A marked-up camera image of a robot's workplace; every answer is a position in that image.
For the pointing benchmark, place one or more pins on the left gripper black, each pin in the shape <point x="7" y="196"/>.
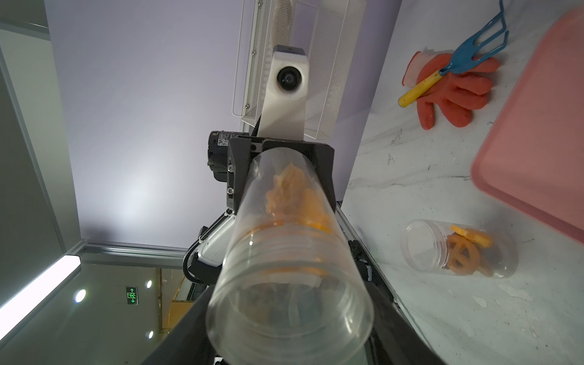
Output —
<point x="243" y="149"/>

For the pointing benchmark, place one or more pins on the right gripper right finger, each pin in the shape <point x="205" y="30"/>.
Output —
<point x="398" y="338"/>

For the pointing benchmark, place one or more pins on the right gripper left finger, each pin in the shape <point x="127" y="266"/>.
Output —
<point x="187" y="342"/>

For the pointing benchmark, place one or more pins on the clear jar with cookies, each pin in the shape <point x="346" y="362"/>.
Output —
<point x="289" y="291"/>

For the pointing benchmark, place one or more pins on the clear jar with pretzels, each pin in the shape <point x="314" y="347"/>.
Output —
<point x="457" y="249"/>

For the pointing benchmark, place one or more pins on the green exit sign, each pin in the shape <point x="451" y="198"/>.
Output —
<point x="132" y="296"/>

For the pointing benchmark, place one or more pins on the upper white mesh shelf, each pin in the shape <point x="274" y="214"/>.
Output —
<point x="264" y="24"/>

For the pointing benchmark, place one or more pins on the white mesh shelf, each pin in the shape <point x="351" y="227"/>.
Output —
<point x="327" y="31"/>
<point x="264" y="24"/>

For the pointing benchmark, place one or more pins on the lower white mesh shelf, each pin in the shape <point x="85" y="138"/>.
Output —
<point x="327" y="31"/>

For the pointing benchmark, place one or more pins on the ceiling light tube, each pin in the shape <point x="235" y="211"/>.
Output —
<point x="14" y="311"/>

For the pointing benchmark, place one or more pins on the red rubber glove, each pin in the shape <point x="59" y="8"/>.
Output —
<point x="456" y="95"/>

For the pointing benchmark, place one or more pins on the pink plastic tray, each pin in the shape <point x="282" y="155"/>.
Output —
<point x="532" y="159"/>

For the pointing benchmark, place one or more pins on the blue yellow garden rake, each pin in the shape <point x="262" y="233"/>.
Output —
<point x="464" y="58"/>

